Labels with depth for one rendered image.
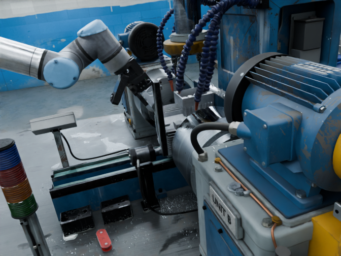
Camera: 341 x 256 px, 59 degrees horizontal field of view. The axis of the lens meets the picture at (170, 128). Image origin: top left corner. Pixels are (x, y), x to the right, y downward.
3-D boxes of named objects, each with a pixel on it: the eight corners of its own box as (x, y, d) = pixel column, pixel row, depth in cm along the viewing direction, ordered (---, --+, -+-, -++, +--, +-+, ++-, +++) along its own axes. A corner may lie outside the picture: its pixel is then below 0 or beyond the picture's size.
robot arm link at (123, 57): (103, 65, 99) (100, 61, 107) (113, 77, 101) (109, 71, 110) (125, 48, 99) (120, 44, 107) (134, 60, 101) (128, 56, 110)
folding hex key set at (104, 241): (113, 249, 91) (112, 244, 90) (103, 254, 90) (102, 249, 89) (105, 231, 98) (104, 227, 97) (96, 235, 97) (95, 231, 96)
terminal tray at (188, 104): (203, 103, 120) (202, 85, 117) (214, 111, 110) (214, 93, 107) (175, 108, 117) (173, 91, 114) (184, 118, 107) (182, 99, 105)
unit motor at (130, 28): (157, 87, 191) (148, 17, 173) (173, 102, 162) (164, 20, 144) (116, 95, 185) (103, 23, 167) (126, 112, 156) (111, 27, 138)
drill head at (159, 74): (174, 103, 169) (170, 59, 159) (200, 127, 137) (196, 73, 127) (131, 112, 163) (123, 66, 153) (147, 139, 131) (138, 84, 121)
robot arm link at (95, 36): (75, 31, 102) (99, 13, 100) (100, 61, 108) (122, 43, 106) (73, 37, 94) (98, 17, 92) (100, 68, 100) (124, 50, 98)
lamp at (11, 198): (33, 186, 77) (28, 170, 75) (31, 199, 71) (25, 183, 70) (8, 192, 75) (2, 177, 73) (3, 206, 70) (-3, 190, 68)
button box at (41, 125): (77, 126, 129) (74, 115, 130) (75, 122, 122) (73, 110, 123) (35, 135, 125) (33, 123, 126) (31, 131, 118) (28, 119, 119)
